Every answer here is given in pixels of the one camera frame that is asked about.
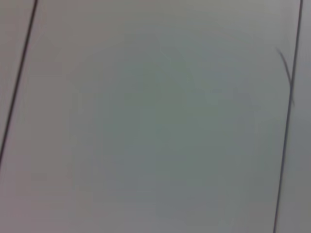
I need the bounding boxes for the thin background cable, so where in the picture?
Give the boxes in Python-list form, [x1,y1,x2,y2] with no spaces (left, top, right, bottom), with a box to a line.
[272,0,304,233]

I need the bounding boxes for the thick black background cable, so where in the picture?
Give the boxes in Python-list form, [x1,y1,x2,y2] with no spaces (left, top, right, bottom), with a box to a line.
[0,0,39,163]

